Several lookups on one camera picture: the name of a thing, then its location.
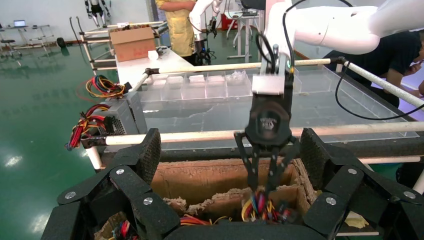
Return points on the crumpled clear plastic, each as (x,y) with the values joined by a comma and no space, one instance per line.
(239,76)

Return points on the small white roll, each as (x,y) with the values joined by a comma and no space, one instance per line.
(153,55)

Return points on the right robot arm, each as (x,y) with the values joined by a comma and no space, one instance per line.
(331,30)

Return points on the person in black shirt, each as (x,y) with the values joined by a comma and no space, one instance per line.
(381,49)

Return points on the small open laptop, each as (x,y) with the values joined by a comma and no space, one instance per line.
(19,23)

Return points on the white pipe leg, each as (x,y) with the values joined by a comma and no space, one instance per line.
(94,159)
(420,184)

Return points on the black and white humanoid robot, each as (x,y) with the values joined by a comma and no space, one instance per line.
(97,8)

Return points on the white foam piece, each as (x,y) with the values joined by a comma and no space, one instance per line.
(197,78)

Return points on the white robot column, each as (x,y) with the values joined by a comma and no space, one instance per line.
(270,20)

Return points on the red box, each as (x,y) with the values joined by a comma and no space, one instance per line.
(228,23)

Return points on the torn brown cardboard box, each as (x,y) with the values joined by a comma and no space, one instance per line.
(205,175)

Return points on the closed brown cardboard box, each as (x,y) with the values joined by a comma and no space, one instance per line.
(132,46)

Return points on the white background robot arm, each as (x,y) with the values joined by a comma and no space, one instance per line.
(202,46)

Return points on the black-shirted person's forearm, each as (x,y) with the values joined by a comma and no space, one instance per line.
(394,81)

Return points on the black office chair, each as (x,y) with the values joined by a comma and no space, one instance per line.
(253,4)

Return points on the cream foam scrap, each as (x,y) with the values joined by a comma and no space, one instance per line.
(357,221)

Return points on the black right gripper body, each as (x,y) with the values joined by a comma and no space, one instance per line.
(270,122)

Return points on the white pipe frame rack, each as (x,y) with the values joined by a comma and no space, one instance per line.
(96,32)

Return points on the white background table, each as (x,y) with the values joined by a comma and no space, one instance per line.
(169,61)

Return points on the clear acrylic divider tray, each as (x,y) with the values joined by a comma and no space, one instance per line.
(215,89)

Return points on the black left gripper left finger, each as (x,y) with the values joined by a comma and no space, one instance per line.
(132,185)

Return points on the torn cardboard divider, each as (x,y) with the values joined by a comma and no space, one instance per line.
(225,202)

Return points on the white metal desk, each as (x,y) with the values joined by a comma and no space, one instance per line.
(243,16)

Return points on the person in yellow shirt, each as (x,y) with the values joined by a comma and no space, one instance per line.
(179,33)

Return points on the black-shirted person's hand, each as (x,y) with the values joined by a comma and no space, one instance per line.
(415,68)

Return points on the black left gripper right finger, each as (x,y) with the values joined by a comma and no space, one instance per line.
(344,179)

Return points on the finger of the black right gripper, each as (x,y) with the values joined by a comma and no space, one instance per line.
(253,165)
(278,165)

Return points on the yellow-shirted person's forearm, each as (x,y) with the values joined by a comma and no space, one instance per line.
(180,5)

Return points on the metal frame desk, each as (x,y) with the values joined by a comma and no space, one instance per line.
(33,26)

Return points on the black wheel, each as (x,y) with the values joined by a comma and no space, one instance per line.
(60,42)

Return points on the white pipe rail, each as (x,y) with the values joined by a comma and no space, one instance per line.
(198,135)
(381,84)
(215,67)
(391,160)
(140,82)

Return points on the black stool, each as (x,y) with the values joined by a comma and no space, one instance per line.
(7,41)

